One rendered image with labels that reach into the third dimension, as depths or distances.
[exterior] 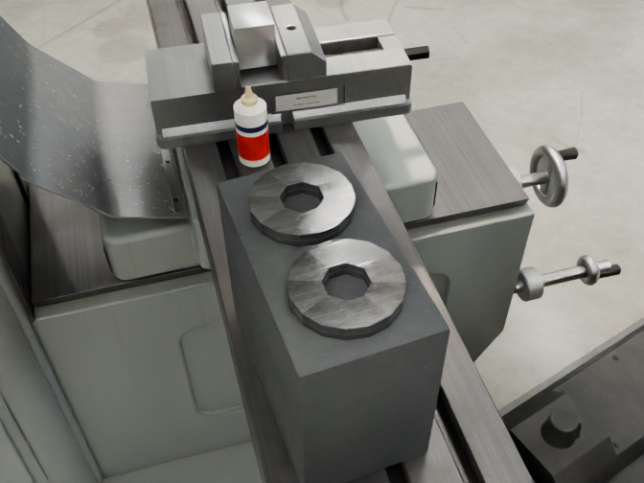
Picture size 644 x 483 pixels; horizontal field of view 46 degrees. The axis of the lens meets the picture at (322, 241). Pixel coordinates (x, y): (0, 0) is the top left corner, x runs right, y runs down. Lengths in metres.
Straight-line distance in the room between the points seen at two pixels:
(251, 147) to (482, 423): 0.44
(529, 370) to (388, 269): 1.36
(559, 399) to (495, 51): 1.98
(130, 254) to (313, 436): 0.55
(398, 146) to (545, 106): 1.55
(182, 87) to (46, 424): 0.58
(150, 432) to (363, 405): 0.88
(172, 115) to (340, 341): 0.53
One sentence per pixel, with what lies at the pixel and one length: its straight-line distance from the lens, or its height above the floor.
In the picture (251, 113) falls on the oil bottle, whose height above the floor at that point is 0.99.
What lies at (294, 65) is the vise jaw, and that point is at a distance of 0.99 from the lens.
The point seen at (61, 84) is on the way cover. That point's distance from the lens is 1.20.
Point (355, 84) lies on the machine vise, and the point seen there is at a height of 0.95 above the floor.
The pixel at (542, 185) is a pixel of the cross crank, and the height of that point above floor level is 0.58.
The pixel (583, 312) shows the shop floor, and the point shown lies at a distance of 2.07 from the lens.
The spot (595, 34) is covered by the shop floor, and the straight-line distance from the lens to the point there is 3.14.
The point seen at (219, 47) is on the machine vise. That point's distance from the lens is 1.00.
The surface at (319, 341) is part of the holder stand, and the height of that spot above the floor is 1.09.
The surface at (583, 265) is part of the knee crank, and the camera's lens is 1.48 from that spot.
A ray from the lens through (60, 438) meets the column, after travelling 1.33.
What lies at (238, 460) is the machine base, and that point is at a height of 0.20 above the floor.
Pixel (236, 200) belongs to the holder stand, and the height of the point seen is 1.09.
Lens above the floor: 1.54
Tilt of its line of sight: 46 degrees down
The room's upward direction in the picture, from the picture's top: 1 degrees counter-clockwise
